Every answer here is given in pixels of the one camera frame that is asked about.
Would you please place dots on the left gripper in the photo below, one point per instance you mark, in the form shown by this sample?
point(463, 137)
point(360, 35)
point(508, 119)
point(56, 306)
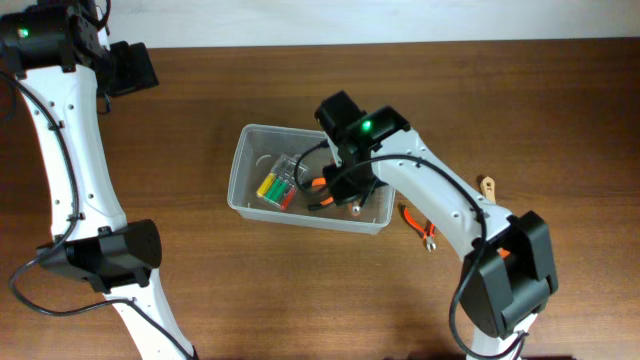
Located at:
point(139, 71)

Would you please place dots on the small red cutting pliers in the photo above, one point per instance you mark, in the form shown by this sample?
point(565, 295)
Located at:
point(426, 232)

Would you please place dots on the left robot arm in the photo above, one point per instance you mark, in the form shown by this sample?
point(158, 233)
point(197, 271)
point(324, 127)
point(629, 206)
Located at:
point(60, 61)

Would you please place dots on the clear plastic container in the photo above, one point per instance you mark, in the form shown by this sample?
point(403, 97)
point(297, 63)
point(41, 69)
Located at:
point(259, 147)

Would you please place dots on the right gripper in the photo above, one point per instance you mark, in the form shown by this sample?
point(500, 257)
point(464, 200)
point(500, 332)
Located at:
point(340, 190)

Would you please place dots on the orange black long-nose pliers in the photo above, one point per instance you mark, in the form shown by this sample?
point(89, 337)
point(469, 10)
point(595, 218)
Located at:
point(317, 190)

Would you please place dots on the wooden handle orange scraper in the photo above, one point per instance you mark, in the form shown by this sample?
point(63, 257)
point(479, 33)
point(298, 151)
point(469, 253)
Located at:
point(488, 188)

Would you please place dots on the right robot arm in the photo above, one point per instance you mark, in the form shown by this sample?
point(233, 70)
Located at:
point(508, 268)

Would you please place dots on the clear case coloured screwdrivers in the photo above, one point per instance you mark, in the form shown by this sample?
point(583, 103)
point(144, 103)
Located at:
point(279, 188)

